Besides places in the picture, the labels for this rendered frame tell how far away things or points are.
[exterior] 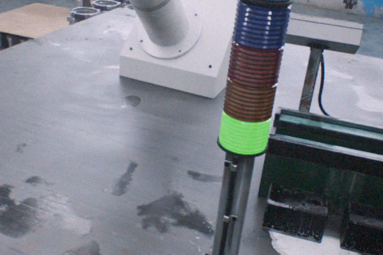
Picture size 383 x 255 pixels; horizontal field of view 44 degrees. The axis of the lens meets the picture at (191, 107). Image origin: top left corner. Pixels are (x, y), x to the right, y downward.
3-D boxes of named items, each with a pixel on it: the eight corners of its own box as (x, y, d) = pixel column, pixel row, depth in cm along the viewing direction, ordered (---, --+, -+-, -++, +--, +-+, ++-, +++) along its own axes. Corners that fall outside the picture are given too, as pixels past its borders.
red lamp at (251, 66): (280, 73, 58) (286, 38, 56) (274, 91, 52) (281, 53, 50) (232, 65, 59) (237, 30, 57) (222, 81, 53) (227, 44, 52)
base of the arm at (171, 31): (126, 50, 134) (102, 13, 118) (153, -5, 140) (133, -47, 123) (187, 66, 128) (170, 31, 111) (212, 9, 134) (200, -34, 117)
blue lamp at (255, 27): (286, 38, 56) (294, 0, 54) (281, 53, 50) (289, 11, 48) (237, 30, 57) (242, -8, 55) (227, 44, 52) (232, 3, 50)
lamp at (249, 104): (274, 107, 59) (280, 73, 58) (268, 127, 54) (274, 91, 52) (228, 98, 61) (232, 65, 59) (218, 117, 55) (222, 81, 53)
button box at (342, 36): (355, 54, 106) (359, 32, 107) (360, 46, 100) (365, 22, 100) (279, 42, 110) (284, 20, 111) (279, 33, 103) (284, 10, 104)
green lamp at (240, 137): (268, 138, 61) (274, 107, 59) (262, 160, 56) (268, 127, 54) (223, 128, 63) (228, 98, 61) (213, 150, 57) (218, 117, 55)
